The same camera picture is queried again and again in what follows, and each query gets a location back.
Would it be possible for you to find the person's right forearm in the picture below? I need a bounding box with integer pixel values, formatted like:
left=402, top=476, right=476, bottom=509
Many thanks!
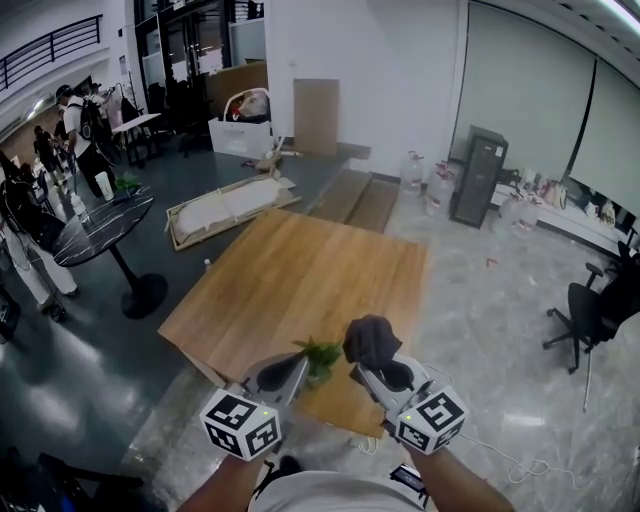
left=407, top=439, right=516, bottom=512

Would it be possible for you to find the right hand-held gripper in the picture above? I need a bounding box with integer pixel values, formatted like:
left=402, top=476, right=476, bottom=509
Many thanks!
left=352, top=353, right=470, bottom=456

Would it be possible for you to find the black framed glass door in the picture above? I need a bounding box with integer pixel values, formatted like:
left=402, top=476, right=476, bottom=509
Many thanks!
left=133, top=0, right=272, bottom=147

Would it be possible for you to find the white cup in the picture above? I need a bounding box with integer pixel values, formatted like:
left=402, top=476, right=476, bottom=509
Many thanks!
left=94, top=171, right=116, bottom=202

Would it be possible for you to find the person's left forearm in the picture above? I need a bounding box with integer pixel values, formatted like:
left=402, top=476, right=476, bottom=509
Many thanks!
left=174, top=449, right=269, bottom=512

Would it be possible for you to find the clear plastic bottle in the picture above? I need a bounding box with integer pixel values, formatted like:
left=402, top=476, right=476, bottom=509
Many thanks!
left=70, top=193, right=92, bottom=224

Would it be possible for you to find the small white table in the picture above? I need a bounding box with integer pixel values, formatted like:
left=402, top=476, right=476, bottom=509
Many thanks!
left=111, top=112, right=164, bottom=167

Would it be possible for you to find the clear water jug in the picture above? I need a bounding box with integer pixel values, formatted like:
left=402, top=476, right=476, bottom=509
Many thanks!
left=499, top=192, right=541, bottom=233
left=400, top=150, right=428, bottom=195
left=424, top=160, right=459, bottom=217

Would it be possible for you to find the white looped cable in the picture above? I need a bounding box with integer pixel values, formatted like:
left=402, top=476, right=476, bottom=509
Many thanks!
left=457, top=432, right=594, bottom=494

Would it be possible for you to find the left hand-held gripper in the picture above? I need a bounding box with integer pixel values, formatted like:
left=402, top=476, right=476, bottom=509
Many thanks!
left=201, top=352, right=311, bottom=461

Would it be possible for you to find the wooden frame with white panel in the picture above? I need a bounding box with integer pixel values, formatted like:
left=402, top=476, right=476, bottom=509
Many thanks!
left=166, top=174, right=304, bottom=254

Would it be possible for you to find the green leafy plant white pot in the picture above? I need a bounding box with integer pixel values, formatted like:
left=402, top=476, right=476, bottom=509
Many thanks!
left=292, top=335, right=345, bottom=390

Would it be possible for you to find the black stair railing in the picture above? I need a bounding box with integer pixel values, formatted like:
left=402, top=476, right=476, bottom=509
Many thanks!
left=0, top=14, right=104, bottom=92

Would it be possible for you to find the round black pedestal table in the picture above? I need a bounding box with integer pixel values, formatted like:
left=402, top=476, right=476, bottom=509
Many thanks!
left=51, top=187, right=169, bottom=321

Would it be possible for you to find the dark grey cloth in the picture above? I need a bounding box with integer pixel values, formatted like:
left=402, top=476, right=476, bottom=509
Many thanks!
left=343, top=313, right=405, bottom=367

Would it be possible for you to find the stack of wooden planks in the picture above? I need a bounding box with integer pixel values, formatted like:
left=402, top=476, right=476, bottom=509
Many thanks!
left=309, top=167, right=402, bottom=235

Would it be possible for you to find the black metal cabinet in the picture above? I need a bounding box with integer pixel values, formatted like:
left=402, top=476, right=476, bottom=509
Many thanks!
left=449, top=124, right=510, bottom=229

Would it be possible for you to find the small black screen device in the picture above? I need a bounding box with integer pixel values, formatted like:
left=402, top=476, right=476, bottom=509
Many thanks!
left=389, top=463, right=427, bottom=497

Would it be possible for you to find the person's white shirt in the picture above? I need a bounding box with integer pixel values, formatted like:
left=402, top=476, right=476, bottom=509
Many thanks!
left=247, top=469, right=437, bottom=512

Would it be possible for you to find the white window blind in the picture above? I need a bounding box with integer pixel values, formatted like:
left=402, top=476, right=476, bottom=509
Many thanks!
left=569, top=57, right=640, bottom=214
left=462, top=2, right=599, bottom=186

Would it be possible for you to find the black office chair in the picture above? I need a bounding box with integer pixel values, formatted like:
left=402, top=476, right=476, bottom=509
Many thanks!
left=542, top=239, right=640, bottom=375

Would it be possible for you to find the large brown cardboard sheet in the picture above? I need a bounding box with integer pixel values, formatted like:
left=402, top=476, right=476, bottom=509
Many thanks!
left=204, top=60, right=269, bottom=119

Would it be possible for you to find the brown cardboard board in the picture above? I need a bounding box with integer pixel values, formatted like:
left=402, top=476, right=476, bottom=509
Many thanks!
left=293, top=78, right=342, bottom=158

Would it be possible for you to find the thin white rod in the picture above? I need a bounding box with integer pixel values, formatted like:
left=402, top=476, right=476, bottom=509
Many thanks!
left=581, top=349, right=597, bottom=414

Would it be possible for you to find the white low bench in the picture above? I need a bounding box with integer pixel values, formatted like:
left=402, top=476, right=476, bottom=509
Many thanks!
left=492, top=169, right=640, bottom=252

